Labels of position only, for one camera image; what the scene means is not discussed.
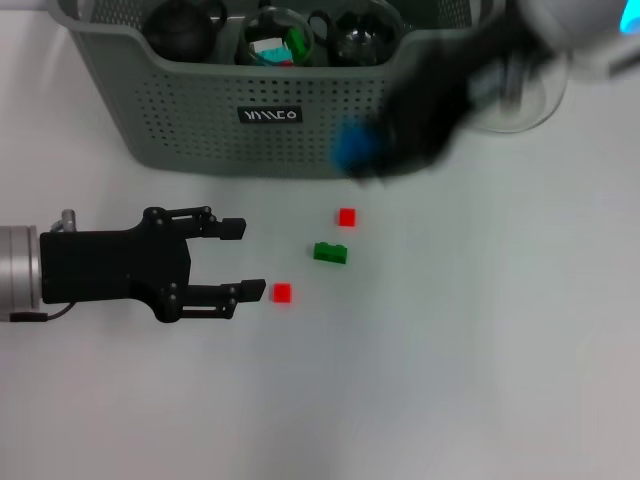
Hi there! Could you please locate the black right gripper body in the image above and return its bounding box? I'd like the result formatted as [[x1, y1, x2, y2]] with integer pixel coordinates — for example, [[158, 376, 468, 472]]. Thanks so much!
[[379, 9, 556, 166]]

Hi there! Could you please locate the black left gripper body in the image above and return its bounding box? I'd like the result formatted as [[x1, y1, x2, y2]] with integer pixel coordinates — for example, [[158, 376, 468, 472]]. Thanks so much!
[[39, 205, 194, 324]]

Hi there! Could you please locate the blue square toy block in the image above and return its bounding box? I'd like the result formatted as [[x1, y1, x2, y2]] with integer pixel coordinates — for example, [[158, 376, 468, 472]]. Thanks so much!
[[332, 117, 386, 174]]

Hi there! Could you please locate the green toy brick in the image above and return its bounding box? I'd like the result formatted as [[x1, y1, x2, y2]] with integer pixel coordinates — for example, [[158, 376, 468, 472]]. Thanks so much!
[[286, 27, 312, 62], [313, 241, 349, 265]]

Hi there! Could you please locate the glass teacup with black base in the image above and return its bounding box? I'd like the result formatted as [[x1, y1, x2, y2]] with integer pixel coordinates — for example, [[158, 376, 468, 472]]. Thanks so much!
[[309, 0, 405, 66], [235, 2, 317, 67]]

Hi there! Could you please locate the teal square toy block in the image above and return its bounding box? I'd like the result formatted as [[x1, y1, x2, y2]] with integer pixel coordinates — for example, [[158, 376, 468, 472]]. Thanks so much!
[[258, 47, 295, 66]]

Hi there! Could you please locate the grey-green perforated storage bin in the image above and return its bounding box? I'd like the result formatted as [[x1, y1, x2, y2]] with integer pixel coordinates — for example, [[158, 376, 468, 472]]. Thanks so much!
[[47, 0, 501, 180]]

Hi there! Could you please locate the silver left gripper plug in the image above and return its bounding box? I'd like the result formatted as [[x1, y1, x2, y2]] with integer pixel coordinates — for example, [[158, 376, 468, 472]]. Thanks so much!
[[49, 209, 79, 234]]

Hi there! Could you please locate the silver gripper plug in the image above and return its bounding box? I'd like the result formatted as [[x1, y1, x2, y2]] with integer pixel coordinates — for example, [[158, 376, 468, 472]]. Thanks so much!
[[49, 209, 79, 234], [499, 59, 526, 111]]

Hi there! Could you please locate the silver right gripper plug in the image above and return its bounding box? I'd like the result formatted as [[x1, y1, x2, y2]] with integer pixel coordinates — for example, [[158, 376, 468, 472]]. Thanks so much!
[[499, 59, 526, 111]]

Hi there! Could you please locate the glass carafe with black lid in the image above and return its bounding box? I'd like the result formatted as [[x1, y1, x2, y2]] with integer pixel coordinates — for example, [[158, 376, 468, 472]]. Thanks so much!
[[472, 49, 570, 134]]

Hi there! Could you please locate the black clay teapot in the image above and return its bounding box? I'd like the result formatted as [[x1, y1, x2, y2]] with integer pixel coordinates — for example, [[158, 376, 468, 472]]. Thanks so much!
[[144, 0, 229, 64]]

